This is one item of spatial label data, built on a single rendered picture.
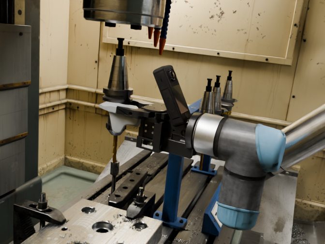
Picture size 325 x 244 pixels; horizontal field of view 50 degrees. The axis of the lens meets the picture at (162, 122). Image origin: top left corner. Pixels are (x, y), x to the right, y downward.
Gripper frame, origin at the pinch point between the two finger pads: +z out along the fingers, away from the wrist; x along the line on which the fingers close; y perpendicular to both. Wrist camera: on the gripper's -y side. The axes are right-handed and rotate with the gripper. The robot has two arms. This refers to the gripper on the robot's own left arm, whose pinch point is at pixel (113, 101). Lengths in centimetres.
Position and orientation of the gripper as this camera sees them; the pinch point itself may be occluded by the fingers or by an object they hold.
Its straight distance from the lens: 75.0
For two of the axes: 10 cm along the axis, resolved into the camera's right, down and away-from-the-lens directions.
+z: -8.8, -2.1, 4.3
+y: -1.1, 9.6, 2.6
